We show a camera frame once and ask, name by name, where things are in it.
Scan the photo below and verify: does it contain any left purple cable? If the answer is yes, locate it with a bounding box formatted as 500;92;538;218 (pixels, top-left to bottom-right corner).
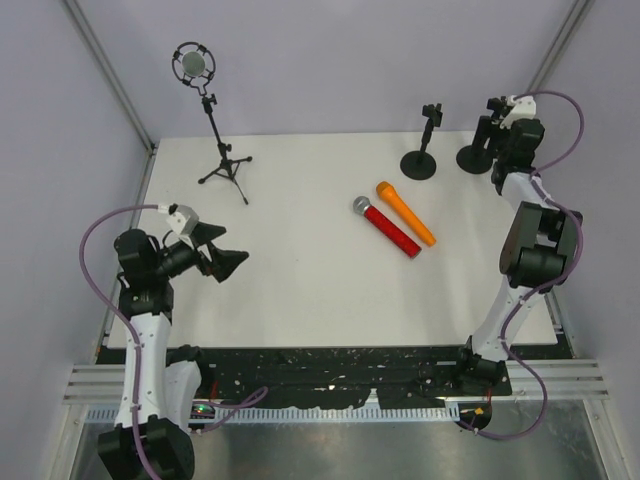
79;203;269;480

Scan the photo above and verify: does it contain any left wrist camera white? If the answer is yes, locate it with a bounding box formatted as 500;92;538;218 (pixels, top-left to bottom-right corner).
157;203;199;247

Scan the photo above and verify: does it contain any aluminium frame post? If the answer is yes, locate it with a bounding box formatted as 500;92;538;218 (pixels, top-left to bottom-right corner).
524;0;596;95
62;0;159;156

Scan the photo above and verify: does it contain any orange microphone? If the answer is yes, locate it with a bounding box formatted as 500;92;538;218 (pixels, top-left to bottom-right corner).
376;181;437;247

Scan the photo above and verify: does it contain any white slotted cable duct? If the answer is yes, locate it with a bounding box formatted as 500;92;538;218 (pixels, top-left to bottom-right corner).
87;405;461;424

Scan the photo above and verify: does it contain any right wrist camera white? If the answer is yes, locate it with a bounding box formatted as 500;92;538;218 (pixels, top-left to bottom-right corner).
498;95;537;130

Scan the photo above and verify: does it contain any red microphone silver grille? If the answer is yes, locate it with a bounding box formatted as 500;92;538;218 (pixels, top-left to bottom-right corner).
353;196;422;259

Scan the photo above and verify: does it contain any right aluminium frame post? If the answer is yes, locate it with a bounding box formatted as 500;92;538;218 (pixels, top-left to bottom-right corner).
524;0;596;95

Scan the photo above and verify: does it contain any black round-base mic stand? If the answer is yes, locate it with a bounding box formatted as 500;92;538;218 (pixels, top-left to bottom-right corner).
400;103;443;181

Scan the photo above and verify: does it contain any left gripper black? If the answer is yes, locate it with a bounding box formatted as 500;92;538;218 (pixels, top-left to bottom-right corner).
152;222;247;281

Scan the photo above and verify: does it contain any black tripod stand shock mount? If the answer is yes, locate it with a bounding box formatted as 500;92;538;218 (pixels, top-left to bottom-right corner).
171;41;253;205

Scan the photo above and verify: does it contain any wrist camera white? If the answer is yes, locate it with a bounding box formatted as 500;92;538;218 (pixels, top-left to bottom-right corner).
157;203;199;247
498;95;537;130

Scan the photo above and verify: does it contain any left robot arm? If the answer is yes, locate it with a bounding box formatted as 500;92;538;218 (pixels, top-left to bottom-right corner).
97;222;249;479

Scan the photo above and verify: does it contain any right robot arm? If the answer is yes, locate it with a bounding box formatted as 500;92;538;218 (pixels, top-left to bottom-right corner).
452;95;581;395

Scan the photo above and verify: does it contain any left aluminium frame post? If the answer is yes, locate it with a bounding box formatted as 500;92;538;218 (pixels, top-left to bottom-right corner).
62;0;159;156

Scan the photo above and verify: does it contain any black front rail base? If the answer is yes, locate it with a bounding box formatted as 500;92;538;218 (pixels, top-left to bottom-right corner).
94;342;516;409

